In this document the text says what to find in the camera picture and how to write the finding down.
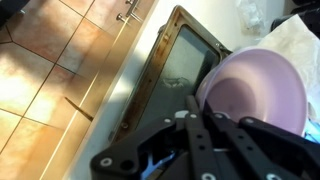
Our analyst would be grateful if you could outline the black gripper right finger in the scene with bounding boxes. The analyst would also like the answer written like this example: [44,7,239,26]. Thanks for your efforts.
[203,103,320,180]

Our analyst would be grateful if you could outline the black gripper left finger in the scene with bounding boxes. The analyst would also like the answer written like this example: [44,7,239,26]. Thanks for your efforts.
[90,111,194,180]

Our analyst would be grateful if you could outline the purple plastic bowl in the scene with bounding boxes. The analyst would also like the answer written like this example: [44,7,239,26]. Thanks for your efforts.
[196,47,307,135]

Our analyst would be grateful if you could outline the blue bowl on toaster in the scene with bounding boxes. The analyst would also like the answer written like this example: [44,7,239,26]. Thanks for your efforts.
[304,120,320,144]

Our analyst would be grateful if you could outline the white paper towel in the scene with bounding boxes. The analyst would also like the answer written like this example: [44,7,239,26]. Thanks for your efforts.
[258,15,320,121]

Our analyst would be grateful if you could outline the crumpled clear plastic wrap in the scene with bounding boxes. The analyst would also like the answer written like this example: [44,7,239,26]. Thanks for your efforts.
[236,0,265,34]

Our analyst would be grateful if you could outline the wooden lower cabinets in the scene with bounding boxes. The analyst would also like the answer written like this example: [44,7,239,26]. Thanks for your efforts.
[40,0,159,180]

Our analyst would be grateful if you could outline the metal cabinet drawer handle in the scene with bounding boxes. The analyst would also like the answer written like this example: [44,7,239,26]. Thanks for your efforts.
[116,0,143,23]

